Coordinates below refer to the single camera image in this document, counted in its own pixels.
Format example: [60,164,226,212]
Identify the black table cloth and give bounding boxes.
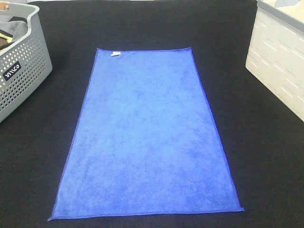
[0,0,304,228]

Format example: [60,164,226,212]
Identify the yellow and black cloth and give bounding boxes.
[0,30,14,51]

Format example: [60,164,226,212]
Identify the white plastic storage crate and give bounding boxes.
[246,0,304,119]

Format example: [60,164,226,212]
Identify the grey towel in basket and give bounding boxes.
[0,20,28,40]

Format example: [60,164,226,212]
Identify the grey perforated plastic basket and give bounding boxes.
[0,1,52,121]

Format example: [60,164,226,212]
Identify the blue microfiber towel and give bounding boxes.
[50,48,243,220]

